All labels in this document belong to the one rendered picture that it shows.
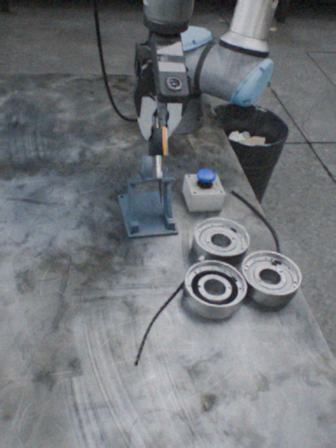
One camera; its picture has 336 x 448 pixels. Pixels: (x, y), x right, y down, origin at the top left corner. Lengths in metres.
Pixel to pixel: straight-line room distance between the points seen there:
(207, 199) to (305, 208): 1.50
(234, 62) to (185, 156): 0.24
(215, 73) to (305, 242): 1.27
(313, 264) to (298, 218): 0.29
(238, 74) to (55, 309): 0.65
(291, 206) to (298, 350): 1.67
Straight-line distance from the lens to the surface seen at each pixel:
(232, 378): 0.84
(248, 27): 1.22
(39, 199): 1.10
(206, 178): 1.07
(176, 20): 0.84
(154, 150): 0.92
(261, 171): 2.18
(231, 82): 1.22
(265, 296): 0.91
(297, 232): 2.39
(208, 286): 0.93
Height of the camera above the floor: 1.49
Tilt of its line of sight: 41 degrees down
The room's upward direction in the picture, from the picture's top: 8 degrees clockwise
